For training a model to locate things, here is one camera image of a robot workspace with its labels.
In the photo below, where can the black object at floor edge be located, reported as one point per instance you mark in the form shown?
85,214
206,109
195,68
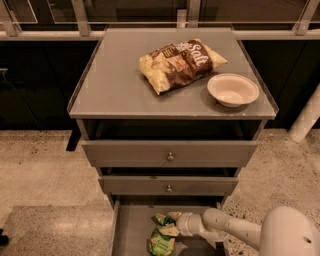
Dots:
4,240

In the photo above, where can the brown salt chip bag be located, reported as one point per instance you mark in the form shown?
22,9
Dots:
179,65

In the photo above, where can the brass drawer knob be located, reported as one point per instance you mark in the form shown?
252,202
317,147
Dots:
170,157
169,189

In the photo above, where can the brass top drawer knob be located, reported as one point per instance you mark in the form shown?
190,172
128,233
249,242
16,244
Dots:
170,157

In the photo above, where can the grey top drawer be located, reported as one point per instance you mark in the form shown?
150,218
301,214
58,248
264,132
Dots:
144,153

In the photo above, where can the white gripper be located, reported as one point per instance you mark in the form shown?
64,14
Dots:
185,223

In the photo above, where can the white paper bowl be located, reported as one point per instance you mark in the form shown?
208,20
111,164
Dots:
233,90

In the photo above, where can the white metal railing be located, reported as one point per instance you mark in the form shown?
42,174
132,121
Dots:
247,19

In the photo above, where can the green rice chip bag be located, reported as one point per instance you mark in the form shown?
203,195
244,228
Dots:
162,245

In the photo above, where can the grey drawer cabinet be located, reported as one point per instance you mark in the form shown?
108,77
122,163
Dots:
114,101

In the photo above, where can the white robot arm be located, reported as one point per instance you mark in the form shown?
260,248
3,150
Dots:
284,232

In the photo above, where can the brass middle drawer knob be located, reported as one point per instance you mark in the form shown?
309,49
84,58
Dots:
169,189

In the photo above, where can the grey middle drawer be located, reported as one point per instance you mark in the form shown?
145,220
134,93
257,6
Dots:
156,185

